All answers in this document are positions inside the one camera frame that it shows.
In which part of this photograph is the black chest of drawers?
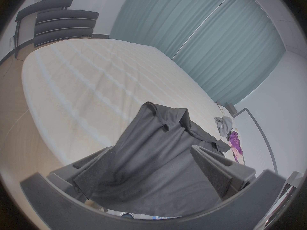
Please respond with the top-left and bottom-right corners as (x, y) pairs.
(34, 10), (99, 48)

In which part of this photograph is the bed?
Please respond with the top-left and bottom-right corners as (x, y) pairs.
(21, 38), (279, 219)

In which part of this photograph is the purple satin garment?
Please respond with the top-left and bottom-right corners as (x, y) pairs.
(228, 131), (243, 154)

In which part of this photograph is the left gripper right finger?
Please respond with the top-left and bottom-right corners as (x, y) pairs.
(191, 145), (256, 198)

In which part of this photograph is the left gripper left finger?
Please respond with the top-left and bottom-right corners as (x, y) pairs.
(49, 146), (117, 201)

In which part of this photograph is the pink garment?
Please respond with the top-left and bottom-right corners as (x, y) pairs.
(231, 150), (243, 162)

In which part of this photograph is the black T-shirt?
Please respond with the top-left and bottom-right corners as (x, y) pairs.
(87, 102), (232, 218)

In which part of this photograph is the grey garment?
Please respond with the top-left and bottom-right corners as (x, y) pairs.
(214, 116), (233, 137)

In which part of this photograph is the blue-green curtain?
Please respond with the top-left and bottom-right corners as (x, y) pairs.
(173, 0), (286, 106)
(109, 0), (236, 59)

